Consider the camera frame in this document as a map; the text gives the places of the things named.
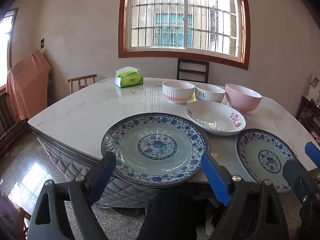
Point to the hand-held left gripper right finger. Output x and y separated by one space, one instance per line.
215 177

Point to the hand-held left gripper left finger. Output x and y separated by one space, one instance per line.
100 180

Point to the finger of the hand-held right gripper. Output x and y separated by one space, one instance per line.
313 153
296 175

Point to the small blue floral plate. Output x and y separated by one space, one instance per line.
265 155

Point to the white plate with pink flowers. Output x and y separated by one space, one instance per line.
212 117

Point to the large blue floral plate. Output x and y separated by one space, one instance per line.
155 147

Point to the pink bowl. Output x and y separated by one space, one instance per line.
243 100

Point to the white bowl with black print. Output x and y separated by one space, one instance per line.
208 93

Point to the white bowl with orange stripes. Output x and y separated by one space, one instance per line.
177 92

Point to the grey quilted table skirt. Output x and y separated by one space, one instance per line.
75 160

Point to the dark wooden shelf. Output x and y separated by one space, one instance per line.
308 115

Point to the person's black trouser leg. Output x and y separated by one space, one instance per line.
172 217

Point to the reddish wooden stool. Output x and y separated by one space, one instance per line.
11 220

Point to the light wooden chair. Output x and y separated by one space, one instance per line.
82 81

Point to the green tissue pack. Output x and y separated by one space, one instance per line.
128 80

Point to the dark wooden bench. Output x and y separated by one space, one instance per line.
8 127

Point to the dark wooden chair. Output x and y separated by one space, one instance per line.
192 70

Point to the orange cloth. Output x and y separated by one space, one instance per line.
27 85

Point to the narrow side window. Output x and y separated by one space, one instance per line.
6 50

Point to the black wall switch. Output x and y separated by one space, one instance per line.
42 43

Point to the barred window with wooden frame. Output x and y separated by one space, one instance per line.
185 17

